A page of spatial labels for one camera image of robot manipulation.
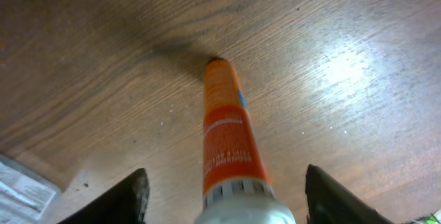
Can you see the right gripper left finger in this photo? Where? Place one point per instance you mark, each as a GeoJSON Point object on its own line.
{"type": "Point", "coordinates": [124, 203]}

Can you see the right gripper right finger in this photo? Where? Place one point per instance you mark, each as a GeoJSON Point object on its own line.
{"type": "Point", "coordinates": [329, 202]}

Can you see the orange tube white cap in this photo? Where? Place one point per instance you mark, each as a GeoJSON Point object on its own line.
{"type": "Point", "coordinates": [236, 186]}

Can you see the clear plastic container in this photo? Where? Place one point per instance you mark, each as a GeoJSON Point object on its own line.
{"type": "Point", "coordinates": [26, 197]}

